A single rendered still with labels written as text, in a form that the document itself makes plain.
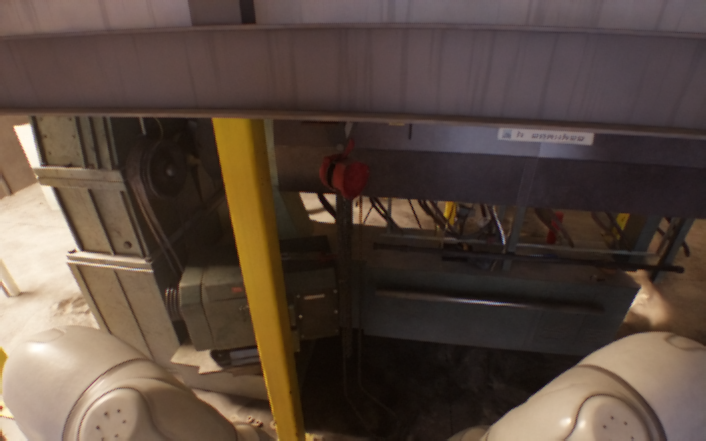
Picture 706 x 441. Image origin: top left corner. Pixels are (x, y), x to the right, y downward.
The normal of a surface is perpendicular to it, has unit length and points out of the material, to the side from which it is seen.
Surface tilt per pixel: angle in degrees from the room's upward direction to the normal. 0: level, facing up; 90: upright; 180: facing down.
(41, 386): 32
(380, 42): 90
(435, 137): 78
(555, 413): 56
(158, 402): 50
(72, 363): 2
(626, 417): 26
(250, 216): 90
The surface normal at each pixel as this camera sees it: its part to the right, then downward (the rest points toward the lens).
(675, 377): 0.11, -0.69
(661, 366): 0.02, -0.85
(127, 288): -0.15, 0.49
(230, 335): 0.19, 0.49
